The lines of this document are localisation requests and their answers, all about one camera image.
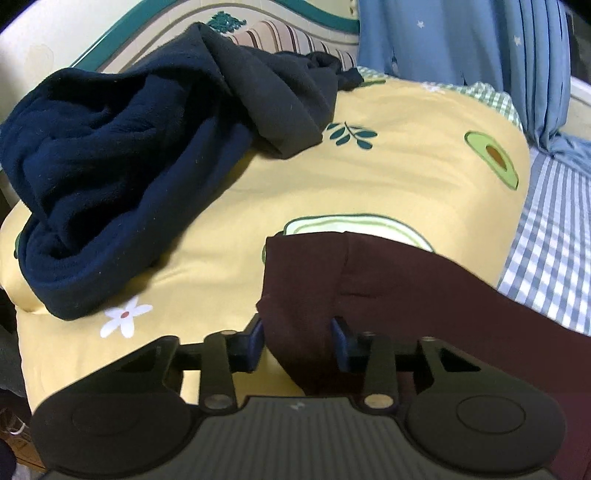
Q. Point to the navy fleece garment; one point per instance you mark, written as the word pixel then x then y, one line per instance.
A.
pixel 101 184

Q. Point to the black garment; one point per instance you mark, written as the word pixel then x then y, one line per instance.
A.
pixel 281 92

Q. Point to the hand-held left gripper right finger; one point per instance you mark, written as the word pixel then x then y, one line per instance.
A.
pixel 340 342

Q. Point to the blue checked bed sheet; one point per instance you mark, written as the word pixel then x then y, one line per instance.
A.
pixel 549 221

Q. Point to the blue star print curtain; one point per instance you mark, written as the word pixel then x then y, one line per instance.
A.
pixel 461 41

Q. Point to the yellow avocado print quilt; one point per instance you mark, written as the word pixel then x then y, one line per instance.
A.
pixel 392 184

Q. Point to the maroon garment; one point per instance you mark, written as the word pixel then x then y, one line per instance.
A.
pixel 415 286

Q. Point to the striped wavy pattern pillow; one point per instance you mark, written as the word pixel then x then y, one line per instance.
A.
pixel 286 21

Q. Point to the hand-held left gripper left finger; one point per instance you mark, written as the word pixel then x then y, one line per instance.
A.
pixel 256 338

